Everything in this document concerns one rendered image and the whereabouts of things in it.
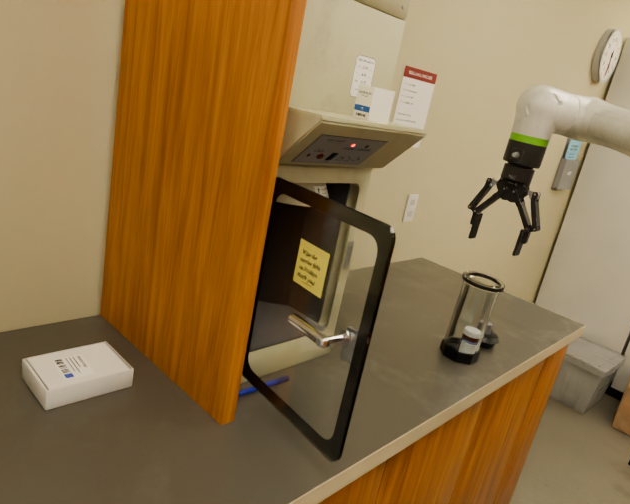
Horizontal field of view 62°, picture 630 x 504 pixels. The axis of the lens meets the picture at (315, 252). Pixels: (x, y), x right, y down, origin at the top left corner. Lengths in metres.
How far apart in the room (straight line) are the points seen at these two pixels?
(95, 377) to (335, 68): 0.72
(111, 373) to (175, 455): 0.22
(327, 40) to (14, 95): 0.60
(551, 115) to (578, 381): 2.45
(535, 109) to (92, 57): 0.99
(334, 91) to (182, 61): 0.28
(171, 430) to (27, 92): 0.70
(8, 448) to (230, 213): 0.50
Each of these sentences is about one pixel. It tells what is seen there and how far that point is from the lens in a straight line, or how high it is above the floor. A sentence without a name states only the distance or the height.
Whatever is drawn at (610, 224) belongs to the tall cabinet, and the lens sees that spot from 3.86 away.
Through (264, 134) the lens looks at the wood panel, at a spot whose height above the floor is 1.47.
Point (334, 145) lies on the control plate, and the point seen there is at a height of 1.46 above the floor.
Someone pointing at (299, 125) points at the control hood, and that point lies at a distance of 0.90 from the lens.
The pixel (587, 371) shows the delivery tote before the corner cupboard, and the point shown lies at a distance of 3.59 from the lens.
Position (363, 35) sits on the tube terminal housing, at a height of 1.66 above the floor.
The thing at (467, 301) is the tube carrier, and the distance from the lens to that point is 1.41.
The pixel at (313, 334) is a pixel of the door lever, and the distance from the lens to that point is 0.80.
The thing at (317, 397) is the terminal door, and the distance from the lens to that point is 0.90.
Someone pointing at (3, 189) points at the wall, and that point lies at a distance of 1.23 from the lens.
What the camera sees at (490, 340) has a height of 0.97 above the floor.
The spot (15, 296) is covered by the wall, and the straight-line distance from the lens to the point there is 1.31.
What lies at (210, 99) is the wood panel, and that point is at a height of 1.50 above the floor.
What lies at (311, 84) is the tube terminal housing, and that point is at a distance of 1.00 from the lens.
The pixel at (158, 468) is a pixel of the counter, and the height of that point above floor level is 0.94.
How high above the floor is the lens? 1.55
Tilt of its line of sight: 17 degrees down
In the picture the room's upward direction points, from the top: 12 degrees clockwise
